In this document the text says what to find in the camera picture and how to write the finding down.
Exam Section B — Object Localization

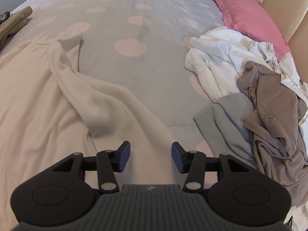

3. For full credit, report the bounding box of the pink pillow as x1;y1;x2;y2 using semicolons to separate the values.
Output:
208;0;293;59

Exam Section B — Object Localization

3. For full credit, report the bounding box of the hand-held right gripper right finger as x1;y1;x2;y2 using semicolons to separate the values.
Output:
171;141;251;193

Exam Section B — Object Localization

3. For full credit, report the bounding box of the white waffle-textured cloth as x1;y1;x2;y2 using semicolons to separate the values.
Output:
185;26;255;101

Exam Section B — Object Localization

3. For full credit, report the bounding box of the taupe garment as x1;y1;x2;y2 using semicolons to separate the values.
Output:
237;61;308;186

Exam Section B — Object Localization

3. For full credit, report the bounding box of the folded tan garment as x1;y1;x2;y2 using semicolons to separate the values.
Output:
0;6;33;50

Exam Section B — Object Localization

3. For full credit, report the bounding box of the cream turtleneck sweater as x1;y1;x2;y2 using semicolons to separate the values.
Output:
0;30;180;231

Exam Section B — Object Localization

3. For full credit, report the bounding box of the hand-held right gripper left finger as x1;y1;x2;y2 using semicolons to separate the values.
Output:
52;141;131;194

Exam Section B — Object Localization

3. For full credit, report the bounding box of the bed with pink-dotted grey sheet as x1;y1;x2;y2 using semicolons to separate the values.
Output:
0;0;308;231

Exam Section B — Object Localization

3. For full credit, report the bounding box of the beige padded headboard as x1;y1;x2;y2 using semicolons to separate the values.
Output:
238;0;308;82

